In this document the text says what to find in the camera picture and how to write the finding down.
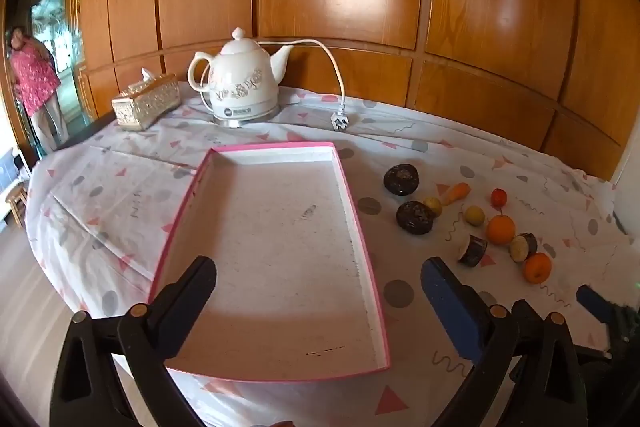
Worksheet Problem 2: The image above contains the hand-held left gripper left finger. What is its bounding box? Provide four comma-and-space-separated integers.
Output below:
50, 255, 218, 427

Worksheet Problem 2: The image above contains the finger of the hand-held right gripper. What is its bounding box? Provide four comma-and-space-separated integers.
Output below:
576, 284, 621, 324

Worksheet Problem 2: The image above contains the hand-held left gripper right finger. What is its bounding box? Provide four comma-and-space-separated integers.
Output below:
421, 256, 590, 427

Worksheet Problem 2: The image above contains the cut eggplant piece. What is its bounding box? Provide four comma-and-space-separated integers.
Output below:
509, 232, 539, 264
458, 234, 489, 268

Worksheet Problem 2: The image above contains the orange with stem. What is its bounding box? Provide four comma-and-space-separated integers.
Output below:
486, 206, 516, 246

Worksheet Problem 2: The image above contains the pink shallow cardboard tray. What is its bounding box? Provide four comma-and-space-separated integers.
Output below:
147, 141, 392, 383

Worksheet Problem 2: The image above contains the small carrot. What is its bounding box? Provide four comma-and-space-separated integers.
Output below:
440, 183, 472, 206

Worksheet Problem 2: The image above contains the patterned white tablecloth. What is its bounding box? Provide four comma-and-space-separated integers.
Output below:
25, 84, 633, 427

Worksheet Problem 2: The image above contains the silver kettle base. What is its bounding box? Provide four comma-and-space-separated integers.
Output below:
211, 103, 282, 128

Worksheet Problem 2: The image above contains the golden tissue box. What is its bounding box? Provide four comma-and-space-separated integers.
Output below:
111, 73, 181, 130

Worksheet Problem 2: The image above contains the wooden stool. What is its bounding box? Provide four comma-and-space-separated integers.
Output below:
5, 186, 28, 228

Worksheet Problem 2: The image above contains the white floral ceramic kettle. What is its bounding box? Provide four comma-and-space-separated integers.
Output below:
187, 27, 295, 120

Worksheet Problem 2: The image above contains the glass panel door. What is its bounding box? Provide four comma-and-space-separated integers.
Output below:
7, 0, 88, 148

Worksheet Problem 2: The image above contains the white power cord with plug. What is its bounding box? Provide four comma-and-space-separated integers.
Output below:
256, 38, 351, 131

